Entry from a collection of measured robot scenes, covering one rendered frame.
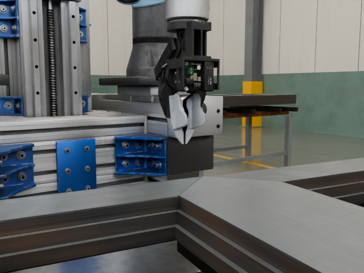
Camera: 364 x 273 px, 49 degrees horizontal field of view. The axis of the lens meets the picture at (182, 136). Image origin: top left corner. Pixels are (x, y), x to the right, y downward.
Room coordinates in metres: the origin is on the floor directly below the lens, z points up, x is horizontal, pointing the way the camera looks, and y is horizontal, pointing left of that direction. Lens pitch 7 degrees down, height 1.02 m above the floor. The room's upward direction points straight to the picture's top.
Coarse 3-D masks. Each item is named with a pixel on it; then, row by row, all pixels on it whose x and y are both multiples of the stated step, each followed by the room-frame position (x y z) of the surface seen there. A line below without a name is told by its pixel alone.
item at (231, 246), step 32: (320, 192) 0.64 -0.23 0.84; (352, 192) 0.67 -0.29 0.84; (0, 224) 0.43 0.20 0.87; (32, 224) 0.44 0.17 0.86; (64, 224) 0.46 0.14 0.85; (96, 224) 0.47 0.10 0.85; (128, 224) 0.49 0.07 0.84; (160, 224) 0.51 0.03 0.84; (192, 224) 0.48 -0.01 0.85; (224, 224) 0.43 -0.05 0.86; (0, 256) 0.42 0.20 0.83; (32, 256) 0.43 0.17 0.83; (64, 256) 0.45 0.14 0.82; (224, 256) 0.42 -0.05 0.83; (256, 256) 0.38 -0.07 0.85; (288, 256) 0.34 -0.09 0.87
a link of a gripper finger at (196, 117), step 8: (192, 96) 0.73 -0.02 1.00; (184, 104) 0.73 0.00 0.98; (192, 104) 0.73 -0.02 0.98; (192, 112) 0.73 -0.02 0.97; (200, 112) 0.71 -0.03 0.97; (192, 120) 0.73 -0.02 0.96; (200, 120) 0.71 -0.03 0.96; (184, 128) 0.73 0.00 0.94; (192, 128) 0.73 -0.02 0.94; (184, 136) 0.73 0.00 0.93
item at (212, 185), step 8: (192, 184) 0.60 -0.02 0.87; (200, 184) 0.60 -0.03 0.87; (208, 184) 0.60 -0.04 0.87; (216, 184) 0.60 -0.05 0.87; (224, 184) 0.60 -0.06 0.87; (232, 184) 0.60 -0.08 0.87; (240, 184) 0.60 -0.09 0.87; (248, 184) 0.60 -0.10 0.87; (256, 184) 0.60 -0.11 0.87; (184, 192) 0.55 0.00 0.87; (192, 192) 0.55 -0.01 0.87; (200, 192) 0.55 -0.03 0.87
